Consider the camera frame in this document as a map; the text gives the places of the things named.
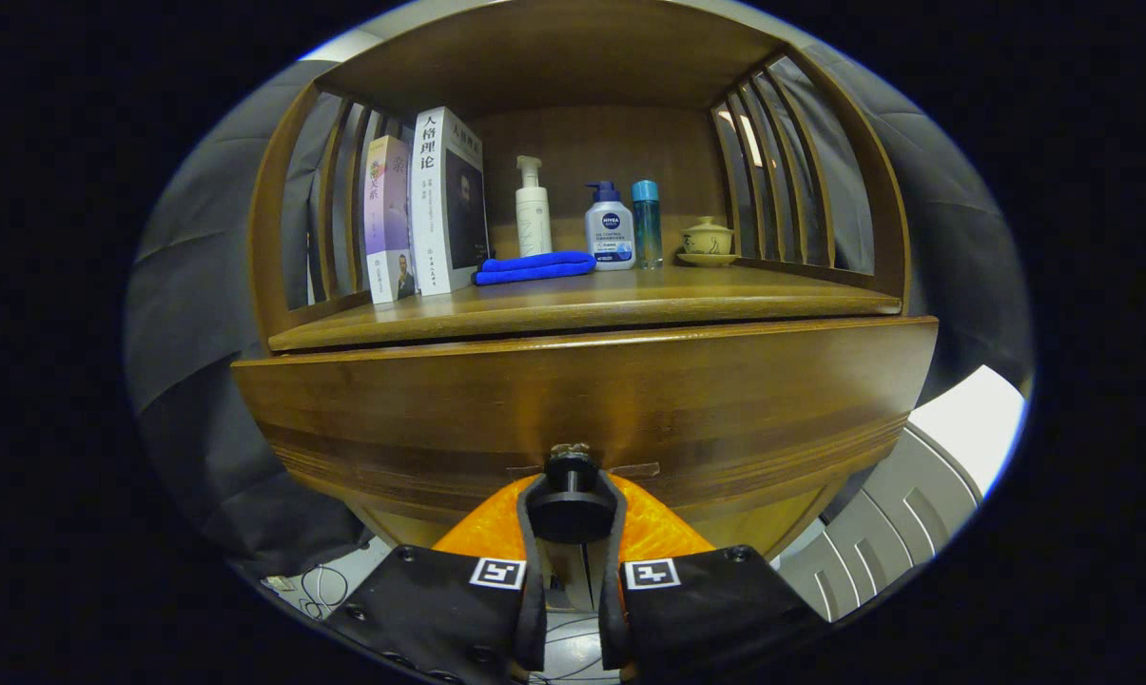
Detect black drawer knob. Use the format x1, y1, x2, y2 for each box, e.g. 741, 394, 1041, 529
527, 442, 619, 545

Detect purple book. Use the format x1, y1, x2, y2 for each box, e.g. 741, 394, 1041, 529
363, 134, 419, 305

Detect beige lidded teacup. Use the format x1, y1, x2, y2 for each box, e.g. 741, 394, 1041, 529
677, 216, 740, 267

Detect brown wooden drawer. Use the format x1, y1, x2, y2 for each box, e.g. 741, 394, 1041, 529
232, 317, 940, 558

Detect white book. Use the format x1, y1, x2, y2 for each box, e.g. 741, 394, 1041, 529
409, 106, 490, 296

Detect brown wooden countertop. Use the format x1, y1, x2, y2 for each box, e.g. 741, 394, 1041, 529
268, 264, 903, 353

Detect white table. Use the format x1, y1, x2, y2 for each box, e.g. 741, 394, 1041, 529
910, 365, 1028, 496

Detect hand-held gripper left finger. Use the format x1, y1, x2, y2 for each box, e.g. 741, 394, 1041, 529
325, 473, 547, 685

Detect grey plastic chair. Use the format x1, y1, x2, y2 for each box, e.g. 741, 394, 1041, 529
777, 423, 982, 624

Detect blue folded cloth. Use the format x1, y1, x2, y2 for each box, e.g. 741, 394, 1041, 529
473, 250, 597, 286

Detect teal bottle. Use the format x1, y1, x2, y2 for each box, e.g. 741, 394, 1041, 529
631, 180, 664, 270

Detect white bottle with blue pump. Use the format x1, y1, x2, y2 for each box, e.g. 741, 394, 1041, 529
585, 181, 636, 271

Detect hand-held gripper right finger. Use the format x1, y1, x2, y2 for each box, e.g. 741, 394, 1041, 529
596, 473, 830, 685

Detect brown wooden cabinet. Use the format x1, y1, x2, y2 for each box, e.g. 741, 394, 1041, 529
247, 0, 914, 562

